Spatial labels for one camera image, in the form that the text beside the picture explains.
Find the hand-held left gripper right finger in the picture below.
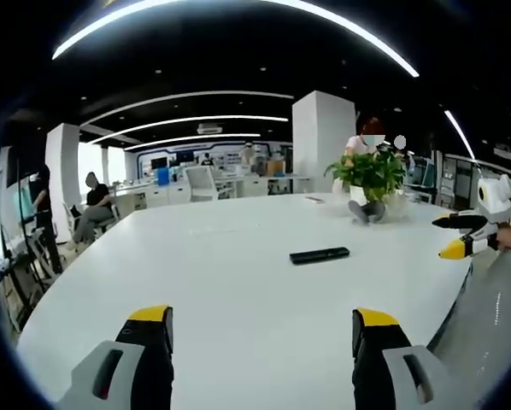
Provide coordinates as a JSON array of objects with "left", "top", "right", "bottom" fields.
[{"left": 351, "top": 307, "right": 455, "bottom": 410}]

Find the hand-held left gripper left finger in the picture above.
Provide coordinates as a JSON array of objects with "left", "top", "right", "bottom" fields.
[{"left": 55, "top": 304, "right": 174, "bottom": 410}]

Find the black remote control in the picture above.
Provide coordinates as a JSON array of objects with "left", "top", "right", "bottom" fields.
[{"left": 289, "top": 246, "right": 351, "bottom": 267}]

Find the green potted plant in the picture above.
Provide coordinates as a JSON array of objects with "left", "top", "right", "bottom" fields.
[{"left": 323, "top": 147, "right": 408, "bottom": 226}]

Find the white pillar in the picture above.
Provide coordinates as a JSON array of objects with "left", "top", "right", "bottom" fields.
[
  {"left": 291, "top": 90, "right": 357, "bottom": 196},
  {"left": 45, "top": 122, "right": 82, "bottom": 234}
]

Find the black tripod stand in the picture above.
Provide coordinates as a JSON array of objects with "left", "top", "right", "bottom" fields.
[{"left": 0, "top": 157, "right": 47, "bottom": 330}]

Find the white office chair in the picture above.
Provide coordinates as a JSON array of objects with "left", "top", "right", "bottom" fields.
[{"left": 184, "top": 165, "right": 219, "bottom": 202}]

